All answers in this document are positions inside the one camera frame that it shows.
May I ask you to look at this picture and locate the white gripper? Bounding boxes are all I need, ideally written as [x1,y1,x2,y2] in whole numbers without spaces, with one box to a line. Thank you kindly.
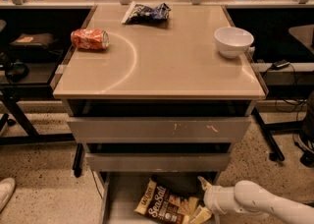
[189,176,236,224]

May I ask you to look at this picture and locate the brown sea salt chip bag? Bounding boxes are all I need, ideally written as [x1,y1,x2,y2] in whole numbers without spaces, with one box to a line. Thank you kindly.
[134,180,198,224]

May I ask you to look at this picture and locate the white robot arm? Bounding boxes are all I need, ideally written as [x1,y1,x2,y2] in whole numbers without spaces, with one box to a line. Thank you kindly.
[197,176,314,224]

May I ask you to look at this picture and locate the bottom open grey drawer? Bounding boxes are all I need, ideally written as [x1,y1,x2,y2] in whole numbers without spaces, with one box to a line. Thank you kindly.
[100,172,219,224]

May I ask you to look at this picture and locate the grey drawer cabinet with counter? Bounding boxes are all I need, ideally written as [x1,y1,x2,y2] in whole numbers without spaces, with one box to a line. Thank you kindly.
[52,3,267,224]

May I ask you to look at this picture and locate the top grey drawer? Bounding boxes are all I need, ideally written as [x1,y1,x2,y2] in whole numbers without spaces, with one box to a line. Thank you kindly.
[68,117,250,143]

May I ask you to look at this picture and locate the middle grey drawer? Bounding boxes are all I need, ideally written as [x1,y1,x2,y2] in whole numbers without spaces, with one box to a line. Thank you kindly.
[85,153,231,172]

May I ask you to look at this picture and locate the blue crumpled chip bag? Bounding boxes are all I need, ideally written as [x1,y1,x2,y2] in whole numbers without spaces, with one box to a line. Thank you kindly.
[121,2,171,25]

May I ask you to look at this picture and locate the black bag on shelf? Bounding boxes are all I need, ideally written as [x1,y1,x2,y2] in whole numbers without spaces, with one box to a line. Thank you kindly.
[9,33,55,57]

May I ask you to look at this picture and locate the black table leg right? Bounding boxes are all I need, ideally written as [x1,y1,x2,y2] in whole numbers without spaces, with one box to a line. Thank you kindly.
[252,108,285,161]

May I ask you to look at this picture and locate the black power adapter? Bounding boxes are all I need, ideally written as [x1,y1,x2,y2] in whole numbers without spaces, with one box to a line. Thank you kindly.
[271,60,290,70]

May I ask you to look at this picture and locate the white bowl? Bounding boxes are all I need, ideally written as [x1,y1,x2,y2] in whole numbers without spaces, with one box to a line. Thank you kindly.
[214,27,254,59]

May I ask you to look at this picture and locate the white shoe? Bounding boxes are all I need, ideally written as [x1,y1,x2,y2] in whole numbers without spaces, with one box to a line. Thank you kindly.
[0,178,16,212]

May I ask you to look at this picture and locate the orange soda can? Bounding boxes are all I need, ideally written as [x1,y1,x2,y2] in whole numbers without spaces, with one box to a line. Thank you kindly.
[71,28,109,50]

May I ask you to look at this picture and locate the black headphones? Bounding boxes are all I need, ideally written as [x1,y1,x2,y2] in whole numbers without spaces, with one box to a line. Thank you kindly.
[5,62,29,82]

